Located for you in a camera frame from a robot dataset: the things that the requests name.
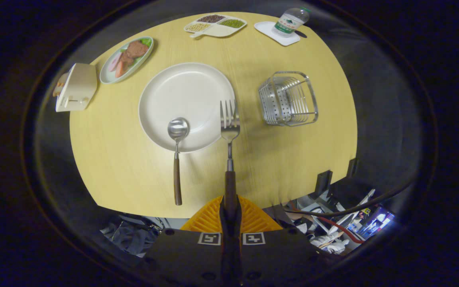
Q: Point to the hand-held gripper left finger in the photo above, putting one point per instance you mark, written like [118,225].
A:
[225,223]

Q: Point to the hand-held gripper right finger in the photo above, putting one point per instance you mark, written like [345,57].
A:
[237,223]

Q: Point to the dark cloth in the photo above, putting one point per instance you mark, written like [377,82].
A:
[132,235]

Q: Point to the large white round plate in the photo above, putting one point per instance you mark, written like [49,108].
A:
[181,99]

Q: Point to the oval plate with food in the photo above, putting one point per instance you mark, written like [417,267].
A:
[128,57]

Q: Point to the small white square tray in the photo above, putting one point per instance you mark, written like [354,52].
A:
[267,30]

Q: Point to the divided white tray with beans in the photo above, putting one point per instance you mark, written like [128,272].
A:
[215,24]

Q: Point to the cream plastic holder box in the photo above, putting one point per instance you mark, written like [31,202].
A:
[77,85]

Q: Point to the clear plastic water bottle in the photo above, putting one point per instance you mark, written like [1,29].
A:
[290,22]

